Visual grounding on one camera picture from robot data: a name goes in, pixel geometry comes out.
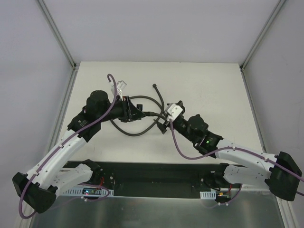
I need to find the dark corrugated flexible hose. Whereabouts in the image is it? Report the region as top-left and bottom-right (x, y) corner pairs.
(110, 83), (171, 137)

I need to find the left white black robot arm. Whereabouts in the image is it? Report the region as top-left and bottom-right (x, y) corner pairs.
(12, 90), (145, 214)

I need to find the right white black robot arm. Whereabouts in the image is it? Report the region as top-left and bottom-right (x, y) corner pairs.
(157, 101), (304, 201)

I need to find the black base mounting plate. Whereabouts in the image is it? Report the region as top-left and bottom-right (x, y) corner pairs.
(88, 162), (240, 199)

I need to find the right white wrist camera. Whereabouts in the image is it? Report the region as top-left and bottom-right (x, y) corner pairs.
(165, 103), (183, 121)

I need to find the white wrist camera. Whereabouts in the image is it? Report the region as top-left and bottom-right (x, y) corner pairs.
(109, 80), (127, 99)
(165, 103), (183, 121)

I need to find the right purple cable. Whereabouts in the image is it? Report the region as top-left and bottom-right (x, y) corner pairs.
(170, 120), (304, 206)

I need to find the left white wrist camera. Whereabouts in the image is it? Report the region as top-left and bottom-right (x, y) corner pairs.
(109, 80), (127, 99)

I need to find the left aluminium frame post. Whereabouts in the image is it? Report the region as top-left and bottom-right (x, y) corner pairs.
(35, 0), (78, 71)

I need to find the aluminium frame post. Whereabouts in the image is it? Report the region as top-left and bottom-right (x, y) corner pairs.
(35, 0), (78, 71)
(240, 0), (287, 72)

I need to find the right white cable duct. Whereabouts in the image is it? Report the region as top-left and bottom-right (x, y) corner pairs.
(199, 190), (217, 200)

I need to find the white cable duct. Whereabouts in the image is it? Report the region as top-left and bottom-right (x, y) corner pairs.
(199, 190), (217, 200)
(62, 187), (114, 197)

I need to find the right aluminium frame post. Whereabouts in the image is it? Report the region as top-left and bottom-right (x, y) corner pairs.
(240, 0), (287, 72)

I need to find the left white cable duct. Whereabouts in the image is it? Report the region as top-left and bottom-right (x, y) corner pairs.
(62, 187), (114, 197)

